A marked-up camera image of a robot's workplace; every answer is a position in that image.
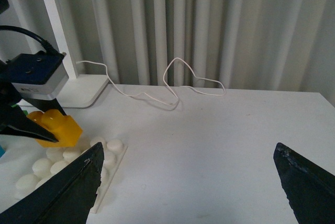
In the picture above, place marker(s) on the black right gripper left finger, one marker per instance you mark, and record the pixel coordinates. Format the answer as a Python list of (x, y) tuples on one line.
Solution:
[(67, 197)]

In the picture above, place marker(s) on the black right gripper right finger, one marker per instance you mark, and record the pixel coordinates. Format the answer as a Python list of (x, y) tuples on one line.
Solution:
[(308, 187)]

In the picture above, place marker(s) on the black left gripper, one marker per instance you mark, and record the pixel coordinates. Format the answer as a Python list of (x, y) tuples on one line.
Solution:
[(13, 120)]

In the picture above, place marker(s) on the yellow toy building block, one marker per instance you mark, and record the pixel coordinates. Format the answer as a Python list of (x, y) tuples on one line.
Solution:
[(63, 127)]

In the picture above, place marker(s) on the blue toy building block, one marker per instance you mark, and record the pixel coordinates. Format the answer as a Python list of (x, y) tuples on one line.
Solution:
[(2, 151)]

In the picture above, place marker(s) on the white desk lamp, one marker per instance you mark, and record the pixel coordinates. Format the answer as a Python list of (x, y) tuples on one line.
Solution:
[(81, 90)]

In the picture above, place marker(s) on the white studded base plate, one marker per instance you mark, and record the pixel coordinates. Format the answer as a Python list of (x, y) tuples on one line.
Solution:
[(56, 159)]

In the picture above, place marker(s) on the silver blue wrist camera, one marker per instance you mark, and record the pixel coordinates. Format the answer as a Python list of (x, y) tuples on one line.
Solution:
[(36, 76)]

